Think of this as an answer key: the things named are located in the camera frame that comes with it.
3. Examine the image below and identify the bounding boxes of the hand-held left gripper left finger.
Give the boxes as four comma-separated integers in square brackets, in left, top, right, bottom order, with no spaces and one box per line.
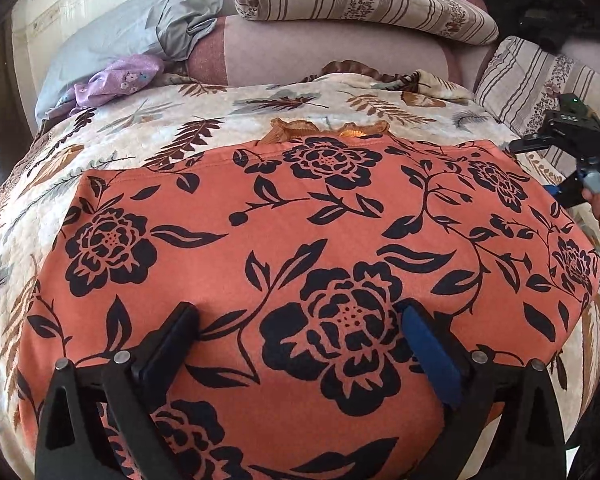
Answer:
[34,301,201,480]

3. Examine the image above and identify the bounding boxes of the purple floral cloth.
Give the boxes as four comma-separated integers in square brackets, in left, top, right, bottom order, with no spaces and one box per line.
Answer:
[55,55,167,116]

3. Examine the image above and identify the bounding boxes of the leaf print blanket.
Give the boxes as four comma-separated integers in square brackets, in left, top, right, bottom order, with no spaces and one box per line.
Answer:
[0,70,600,480]

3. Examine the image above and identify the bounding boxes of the striped floral square pillow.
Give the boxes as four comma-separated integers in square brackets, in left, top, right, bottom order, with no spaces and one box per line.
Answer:
[472,36,600,186]

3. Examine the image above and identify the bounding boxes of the grey satin cloth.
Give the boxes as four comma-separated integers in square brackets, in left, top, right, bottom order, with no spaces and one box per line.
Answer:
[156,0,227,62]

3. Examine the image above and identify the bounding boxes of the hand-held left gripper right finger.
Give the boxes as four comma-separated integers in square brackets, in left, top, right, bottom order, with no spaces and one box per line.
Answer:
[397,299,567,480]

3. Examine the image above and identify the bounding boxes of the pile of dark clothes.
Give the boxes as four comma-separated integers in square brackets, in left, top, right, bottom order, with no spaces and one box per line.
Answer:
[450,0,600,53]

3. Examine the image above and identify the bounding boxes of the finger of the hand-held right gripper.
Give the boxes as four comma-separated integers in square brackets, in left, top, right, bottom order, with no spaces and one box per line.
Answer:
[542,172,590,209]
[502,135,552,157]

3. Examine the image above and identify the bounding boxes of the mauve pink pillow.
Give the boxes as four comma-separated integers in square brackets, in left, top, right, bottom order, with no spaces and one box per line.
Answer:
[187,15,600,90]

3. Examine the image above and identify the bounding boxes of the light blue pillow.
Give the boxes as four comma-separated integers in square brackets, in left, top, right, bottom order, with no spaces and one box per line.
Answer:
[34,0,191,122]

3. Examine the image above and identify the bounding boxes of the striped floral bolster pillow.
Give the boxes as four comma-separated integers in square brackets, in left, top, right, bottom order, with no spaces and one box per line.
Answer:
[234,0,501,46]

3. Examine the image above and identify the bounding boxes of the orange floral shirt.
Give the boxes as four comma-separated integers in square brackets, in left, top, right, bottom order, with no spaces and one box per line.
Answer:
[17,119,600,480]

